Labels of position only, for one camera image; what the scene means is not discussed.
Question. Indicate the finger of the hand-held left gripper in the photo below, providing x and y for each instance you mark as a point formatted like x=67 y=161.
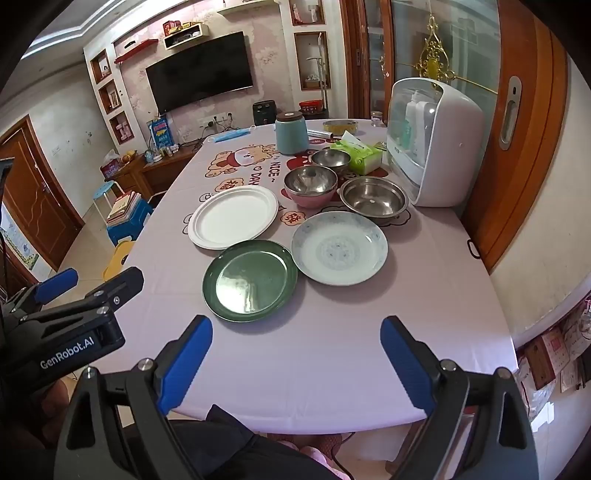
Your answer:
x=57 y=280
x=120 y=282

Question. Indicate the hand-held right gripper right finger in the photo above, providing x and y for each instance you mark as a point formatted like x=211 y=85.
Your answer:
x=406 y=364

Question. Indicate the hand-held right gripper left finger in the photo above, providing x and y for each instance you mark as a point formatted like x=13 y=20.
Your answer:
x=184 y=364

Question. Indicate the green plate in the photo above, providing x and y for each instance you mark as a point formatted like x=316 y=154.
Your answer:
x=249 y=286

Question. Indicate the white paper plate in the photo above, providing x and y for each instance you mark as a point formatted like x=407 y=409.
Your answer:
x=233 y=217

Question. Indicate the blue patterned white plate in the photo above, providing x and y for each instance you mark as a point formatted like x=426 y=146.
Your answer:
x=339 y=249

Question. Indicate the pink steel bowl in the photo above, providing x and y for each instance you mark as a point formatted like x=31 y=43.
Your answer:
x=310 y=182

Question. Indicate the small steel bowl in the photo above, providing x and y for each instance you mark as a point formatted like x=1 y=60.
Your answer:
x=330 y=159

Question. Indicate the yellow small chair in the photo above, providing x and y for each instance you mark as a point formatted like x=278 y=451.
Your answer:
x=117 y=258

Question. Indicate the blue plastic stool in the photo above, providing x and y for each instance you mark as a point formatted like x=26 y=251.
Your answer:
x=131 y=224

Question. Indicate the brown wooden door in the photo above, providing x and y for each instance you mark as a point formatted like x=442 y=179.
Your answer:
x=32 y=194

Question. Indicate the dark pants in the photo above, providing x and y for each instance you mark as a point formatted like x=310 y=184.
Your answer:
x=231 y=443

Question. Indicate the light blue round stool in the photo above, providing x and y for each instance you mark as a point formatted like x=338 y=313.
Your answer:
x=105 y=189

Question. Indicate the red snack box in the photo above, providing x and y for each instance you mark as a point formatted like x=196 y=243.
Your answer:
x=111 y=168

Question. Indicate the wooden television cabinet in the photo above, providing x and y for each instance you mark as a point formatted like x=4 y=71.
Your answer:
x=157 y=166

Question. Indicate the blue standing poster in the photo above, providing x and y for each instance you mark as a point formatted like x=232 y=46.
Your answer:
x=159 y=131

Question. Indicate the blue face mask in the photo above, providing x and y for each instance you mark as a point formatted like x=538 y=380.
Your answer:
x=228 y=136

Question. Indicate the green tissue pack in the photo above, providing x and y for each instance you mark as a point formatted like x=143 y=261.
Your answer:
x=362 y=157

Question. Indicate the white countertop sterilizer cabinet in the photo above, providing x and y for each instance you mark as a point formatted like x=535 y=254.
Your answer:
x=448 y=147

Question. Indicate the dark air fryer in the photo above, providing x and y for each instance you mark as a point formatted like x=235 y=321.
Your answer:
x=263 y=113

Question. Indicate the teal canister with brown lid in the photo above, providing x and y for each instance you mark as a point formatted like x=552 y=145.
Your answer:
x=290 y=134

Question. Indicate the wooden glass sliding door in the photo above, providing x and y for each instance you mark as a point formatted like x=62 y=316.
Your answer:
x=531 y=161

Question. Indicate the silver foil roll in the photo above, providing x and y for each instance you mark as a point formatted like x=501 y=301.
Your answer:
x=323 y=134

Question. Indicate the small glass jar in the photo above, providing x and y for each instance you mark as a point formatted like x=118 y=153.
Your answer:
x=377 y=119

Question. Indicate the yellow tin with clear lid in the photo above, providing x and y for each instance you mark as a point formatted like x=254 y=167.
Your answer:
x=340 y=125

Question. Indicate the red lidded box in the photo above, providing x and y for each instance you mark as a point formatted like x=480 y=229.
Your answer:
x=310 y=107

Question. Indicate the gold door ornament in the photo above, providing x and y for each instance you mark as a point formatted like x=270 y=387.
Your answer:
x=434 y=55

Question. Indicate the colourful wall chart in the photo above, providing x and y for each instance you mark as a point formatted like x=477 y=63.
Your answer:
x=23 y=251

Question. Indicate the white wall niche shelves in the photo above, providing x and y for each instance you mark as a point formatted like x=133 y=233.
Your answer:
x=311 y=55
x=111 y=97

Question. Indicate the black wall television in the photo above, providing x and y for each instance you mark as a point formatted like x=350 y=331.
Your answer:
x=201 y=74

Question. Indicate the red wall shelf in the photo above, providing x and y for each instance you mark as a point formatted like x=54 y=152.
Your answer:
x=135 y=50

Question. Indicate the white wall shelf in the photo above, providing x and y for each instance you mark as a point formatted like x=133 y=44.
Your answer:
x=182 y=39

